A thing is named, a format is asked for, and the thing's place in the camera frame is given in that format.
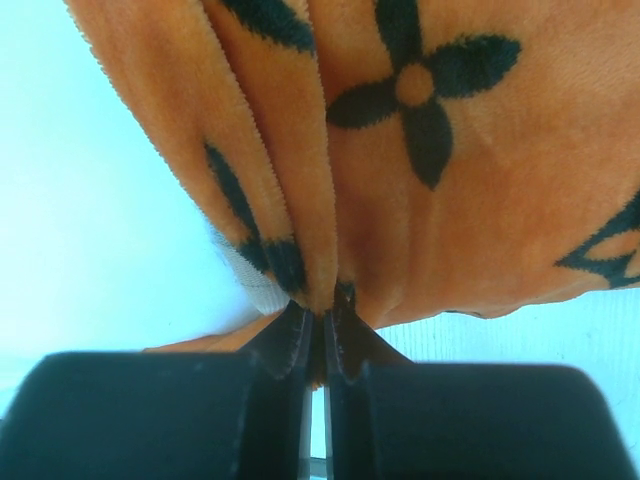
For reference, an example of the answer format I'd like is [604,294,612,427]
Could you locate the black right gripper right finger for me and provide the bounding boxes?
[324,293,630,479]

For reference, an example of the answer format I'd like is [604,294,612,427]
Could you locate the orange black patterned pillowcase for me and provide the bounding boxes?
[62,0,640,391]

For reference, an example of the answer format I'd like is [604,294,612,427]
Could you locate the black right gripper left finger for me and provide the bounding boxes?
[1,305,314,479]

